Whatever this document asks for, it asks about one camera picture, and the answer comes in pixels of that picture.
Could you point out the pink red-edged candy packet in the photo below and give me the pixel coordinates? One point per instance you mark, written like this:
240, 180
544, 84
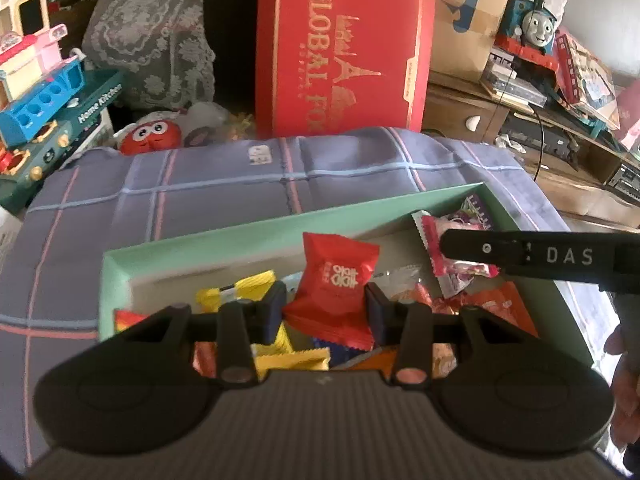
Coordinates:
457, 270

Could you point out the purple plaid blanket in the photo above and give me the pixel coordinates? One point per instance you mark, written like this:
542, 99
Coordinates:
175, 195

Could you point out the person's right hand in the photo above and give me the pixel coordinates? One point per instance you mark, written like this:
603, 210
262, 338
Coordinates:
625, 385

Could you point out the black stereo device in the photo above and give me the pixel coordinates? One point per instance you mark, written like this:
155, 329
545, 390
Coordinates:
625, 185

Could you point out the orange snack bag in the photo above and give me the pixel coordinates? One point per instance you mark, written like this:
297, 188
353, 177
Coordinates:
502, 310

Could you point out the blue white snack packet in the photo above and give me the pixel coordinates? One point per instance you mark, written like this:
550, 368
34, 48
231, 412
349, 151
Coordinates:
335, 352

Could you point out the blue toy tray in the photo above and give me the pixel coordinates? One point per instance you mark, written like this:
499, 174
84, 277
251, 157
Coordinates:
40, 105

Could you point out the gold yellow wafer packet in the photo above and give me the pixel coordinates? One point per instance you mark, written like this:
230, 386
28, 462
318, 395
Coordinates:
235, 287

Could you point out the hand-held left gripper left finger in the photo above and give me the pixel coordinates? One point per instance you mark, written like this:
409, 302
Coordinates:
272, 312

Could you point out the illustrated picture book box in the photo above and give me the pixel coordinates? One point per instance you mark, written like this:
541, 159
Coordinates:
590, 75

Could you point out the cardboard box with bear print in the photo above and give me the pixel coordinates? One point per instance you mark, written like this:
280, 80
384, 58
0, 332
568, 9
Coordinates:
470, 20

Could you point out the teal cardboard box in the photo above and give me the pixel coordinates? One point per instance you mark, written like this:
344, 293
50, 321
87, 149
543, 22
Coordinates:
210, 250

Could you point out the blue toy train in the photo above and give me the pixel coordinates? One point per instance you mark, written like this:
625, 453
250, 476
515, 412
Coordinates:
532, 25

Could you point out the red plush toy with eyes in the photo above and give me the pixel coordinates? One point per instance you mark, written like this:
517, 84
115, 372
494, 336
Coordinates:
150, 135

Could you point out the red gift box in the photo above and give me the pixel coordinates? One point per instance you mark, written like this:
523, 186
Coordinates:
345, 45

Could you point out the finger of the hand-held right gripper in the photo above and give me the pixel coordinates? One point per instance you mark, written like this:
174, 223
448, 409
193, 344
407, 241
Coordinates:
550, 257

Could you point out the purple patterned candy packet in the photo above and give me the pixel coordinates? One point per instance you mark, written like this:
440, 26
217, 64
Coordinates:
475, 212

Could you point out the grey lace cloth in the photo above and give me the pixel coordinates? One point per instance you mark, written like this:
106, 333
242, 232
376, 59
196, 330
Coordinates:
150, 35

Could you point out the black flat shelf device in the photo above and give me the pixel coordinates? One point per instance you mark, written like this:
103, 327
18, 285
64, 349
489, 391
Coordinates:
540, 142

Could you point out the pink paper bag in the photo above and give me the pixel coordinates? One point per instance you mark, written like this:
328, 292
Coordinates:
629, 115

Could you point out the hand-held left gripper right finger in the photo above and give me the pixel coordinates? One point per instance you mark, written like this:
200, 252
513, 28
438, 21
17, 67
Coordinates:
377, 310

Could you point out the plain yellow snack packet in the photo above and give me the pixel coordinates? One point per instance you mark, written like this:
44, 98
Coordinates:
292, 360

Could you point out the red packet with white characters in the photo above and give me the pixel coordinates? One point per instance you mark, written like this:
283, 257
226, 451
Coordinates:
335, 280

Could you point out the wooden cabinet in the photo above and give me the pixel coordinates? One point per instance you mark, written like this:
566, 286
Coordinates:
460, 105

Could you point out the green toy box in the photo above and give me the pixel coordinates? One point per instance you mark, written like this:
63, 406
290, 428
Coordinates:
75, 130

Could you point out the white grey plush toy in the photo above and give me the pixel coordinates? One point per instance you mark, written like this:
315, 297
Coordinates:
205, 125

